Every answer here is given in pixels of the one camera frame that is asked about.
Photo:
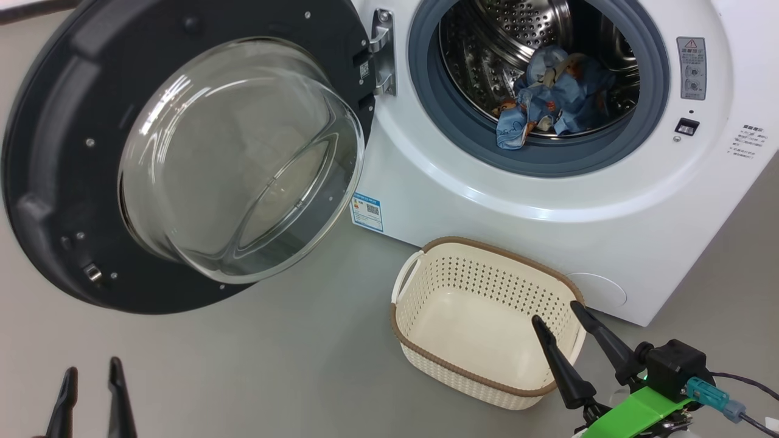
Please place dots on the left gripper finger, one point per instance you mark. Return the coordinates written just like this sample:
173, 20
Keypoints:
120, 407
64, 413

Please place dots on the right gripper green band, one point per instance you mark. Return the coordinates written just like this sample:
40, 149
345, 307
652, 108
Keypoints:
639, 413

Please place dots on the dark grey glass washer door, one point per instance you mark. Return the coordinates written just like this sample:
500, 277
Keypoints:
55, 152

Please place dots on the blue garment with cream lining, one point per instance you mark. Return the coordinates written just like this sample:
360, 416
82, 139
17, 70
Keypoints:
572, 91

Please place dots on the cream perforated basket brown rim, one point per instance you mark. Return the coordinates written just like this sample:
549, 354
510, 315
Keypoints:
462, 328

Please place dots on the white front-load washing machine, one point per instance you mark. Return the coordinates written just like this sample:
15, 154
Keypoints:
548, 194

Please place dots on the black door lock socket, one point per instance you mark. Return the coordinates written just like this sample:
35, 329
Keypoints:
686, 126

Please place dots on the grey rubber door gasket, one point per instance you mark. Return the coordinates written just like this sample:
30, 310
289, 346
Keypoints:
426, 91

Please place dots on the metal washer door hinge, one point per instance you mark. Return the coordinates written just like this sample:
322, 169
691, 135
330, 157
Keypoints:
383, 55

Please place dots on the blue white energy label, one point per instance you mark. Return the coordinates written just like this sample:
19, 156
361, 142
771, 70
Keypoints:
367, 212

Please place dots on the grey warning sticker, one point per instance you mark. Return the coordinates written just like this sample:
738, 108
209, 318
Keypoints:
692, 70

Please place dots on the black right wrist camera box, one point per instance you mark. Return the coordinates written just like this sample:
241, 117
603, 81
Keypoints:
675, 365

